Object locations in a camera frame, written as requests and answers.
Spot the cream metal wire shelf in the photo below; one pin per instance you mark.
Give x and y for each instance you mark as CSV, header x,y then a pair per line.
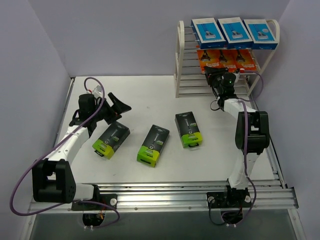
x,y
189,81

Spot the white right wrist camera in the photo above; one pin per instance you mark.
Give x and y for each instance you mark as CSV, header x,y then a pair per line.
x,y
238,72

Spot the black green razor box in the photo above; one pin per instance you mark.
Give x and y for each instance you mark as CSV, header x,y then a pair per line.
x,y
153,145
188,130
111,139

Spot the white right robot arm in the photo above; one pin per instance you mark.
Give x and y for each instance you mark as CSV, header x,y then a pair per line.
x,y
252,135

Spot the orange Gillette razor box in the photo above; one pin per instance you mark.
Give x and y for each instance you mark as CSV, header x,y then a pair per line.
x,y
244,60
227,60
208,58

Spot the blue white Harry's razor box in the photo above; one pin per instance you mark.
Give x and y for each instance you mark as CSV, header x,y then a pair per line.
x,y
235,33

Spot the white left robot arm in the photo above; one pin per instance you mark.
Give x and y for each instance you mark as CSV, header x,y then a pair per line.
x,y
52,177

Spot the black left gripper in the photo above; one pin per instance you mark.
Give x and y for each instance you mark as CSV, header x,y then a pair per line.
x,y
110,111

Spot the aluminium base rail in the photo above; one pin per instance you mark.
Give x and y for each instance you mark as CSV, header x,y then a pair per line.
x,y
192,196

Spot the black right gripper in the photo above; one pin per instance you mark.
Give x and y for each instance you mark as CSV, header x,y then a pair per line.
x,y
213,75

